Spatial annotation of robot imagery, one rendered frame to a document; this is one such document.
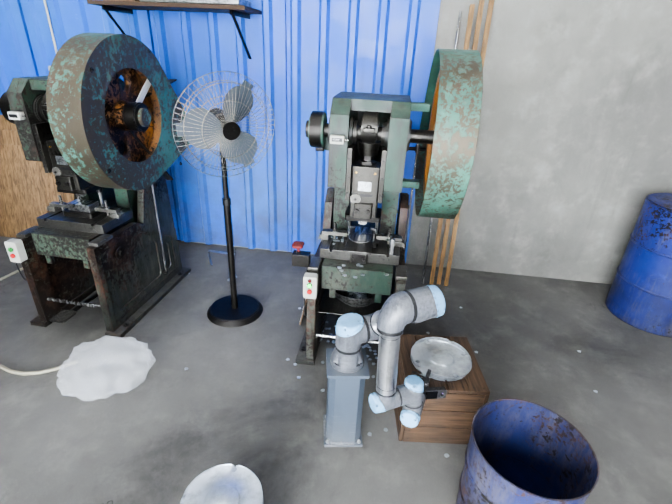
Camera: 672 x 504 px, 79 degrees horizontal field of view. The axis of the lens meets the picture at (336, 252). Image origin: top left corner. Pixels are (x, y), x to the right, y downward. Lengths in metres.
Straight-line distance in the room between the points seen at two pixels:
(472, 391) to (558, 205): 2.13
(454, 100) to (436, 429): 1.51
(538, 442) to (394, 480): 0.64
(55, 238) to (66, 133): 0.80
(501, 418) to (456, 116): 1.27
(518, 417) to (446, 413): 0.34
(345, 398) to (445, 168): 1.11
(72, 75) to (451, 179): 1.80
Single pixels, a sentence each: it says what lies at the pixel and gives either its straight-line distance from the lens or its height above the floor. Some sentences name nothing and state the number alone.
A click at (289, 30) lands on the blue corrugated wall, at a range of 3.42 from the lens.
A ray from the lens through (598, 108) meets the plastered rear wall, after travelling 3.68.
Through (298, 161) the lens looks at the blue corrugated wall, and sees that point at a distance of 3.49.
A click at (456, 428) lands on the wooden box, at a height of 0.11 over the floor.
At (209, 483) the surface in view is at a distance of 1.81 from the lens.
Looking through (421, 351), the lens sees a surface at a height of 0.40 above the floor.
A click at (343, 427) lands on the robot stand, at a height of 0.12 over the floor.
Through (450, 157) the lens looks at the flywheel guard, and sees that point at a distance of 1.86.
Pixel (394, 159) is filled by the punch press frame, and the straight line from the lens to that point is 2.13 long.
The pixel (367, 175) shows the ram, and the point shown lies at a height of 1.13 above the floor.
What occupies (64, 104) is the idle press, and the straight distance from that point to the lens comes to 2.39.
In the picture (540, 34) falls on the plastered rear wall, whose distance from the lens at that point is 3.49.
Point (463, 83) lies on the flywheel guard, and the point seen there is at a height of 1.61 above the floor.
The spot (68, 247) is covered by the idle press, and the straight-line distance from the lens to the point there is 2.95.
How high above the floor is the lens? 1.71
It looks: 26 degrees down
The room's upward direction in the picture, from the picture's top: 3 degrees clockwise
